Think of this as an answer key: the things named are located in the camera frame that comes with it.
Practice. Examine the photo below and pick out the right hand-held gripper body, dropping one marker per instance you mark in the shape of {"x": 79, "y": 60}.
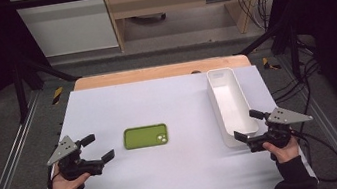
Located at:
{"x": 278, "y": 132}

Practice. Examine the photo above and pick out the phone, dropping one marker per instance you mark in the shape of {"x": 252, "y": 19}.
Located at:
{"x": 145, "y": 136}

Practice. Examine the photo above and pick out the white plastic bin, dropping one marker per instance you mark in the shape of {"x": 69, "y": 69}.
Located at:
{"x": 232, "y": 105}

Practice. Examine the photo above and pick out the white cabinet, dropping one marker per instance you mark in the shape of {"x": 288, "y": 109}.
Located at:
{"x": 68, "y": 25}

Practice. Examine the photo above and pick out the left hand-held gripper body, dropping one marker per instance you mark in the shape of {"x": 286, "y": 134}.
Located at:
{"x": 72, "y": 166}

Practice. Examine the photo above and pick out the black metal stand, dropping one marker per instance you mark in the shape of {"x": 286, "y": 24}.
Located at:
{"x": 21, "y": 93}
{"x": 293, "y": 52}

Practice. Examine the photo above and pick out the person's right hand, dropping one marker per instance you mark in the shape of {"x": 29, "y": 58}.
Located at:
{"x": 283, "y": 153}

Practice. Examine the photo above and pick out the white table sheet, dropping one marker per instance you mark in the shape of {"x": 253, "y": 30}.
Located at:
{"x": 184, "y": 166}

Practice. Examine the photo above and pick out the yellow black tape marker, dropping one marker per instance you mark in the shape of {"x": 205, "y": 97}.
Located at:
{"x": 57, "y": 95}
{"x": 268, "y": 64}

